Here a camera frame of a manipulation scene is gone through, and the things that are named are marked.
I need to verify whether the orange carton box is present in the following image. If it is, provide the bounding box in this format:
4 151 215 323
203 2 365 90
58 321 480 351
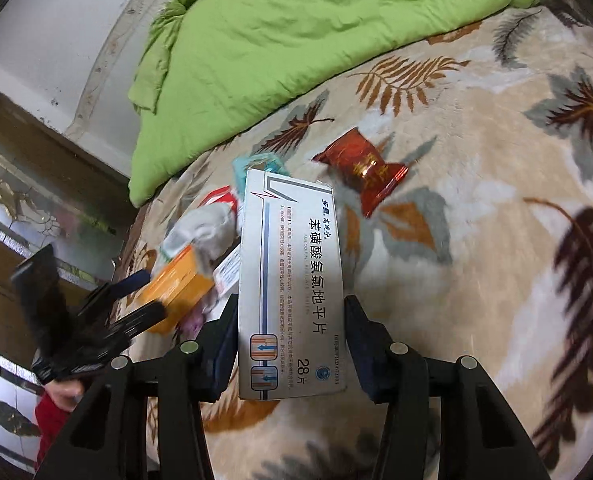
135 245 216 336

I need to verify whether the wooden glass cabinet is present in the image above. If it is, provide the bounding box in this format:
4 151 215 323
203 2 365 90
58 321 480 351
0 74 138 473

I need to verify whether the white medicine box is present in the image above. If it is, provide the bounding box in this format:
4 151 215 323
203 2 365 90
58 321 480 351
237 168 348 402

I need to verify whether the person's left hand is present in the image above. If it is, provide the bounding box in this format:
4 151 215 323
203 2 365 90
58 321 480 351
45 377 86 411

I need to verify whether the teal plastic package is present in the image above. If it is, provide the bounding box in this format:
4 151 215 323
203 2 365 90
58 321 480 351
232 152 286 192

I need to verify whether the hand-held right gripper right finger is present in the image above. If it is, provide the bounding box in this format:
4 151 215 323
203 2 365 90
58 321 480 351
343 295 553 480

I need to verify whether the leaf print blanket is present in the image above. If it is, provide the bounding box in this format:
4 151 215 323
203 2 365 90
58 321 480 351
121 0 593 480

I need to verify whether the green quilt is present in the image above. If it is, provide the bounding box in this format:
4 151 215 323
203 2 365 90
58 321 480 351
128 0 552 208

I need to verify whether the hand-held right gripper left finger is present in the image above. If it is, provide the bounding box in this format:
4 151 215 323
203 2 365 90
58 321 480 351
35 293 240 480

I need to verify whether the red and white box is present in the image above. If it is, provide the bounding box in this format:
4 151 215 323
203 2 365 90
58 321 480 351
196 185 239 221

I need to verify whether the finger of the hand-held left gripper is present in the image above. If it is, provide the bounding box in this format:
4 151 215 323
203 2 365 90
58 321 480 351
107 269 151 302
116 304 168 337

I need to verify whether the white tissue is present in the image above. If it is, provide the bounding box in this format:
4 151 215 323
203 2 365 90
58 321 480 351
157 204 240 281

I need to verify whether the small white paper box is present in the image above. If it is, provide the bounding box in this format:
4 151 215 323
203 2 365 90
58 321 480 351
211 246 242 302

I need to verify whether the red foil wrapper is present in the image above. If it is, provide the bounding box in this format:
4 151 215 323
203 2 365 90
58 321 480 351
312 127 409 219

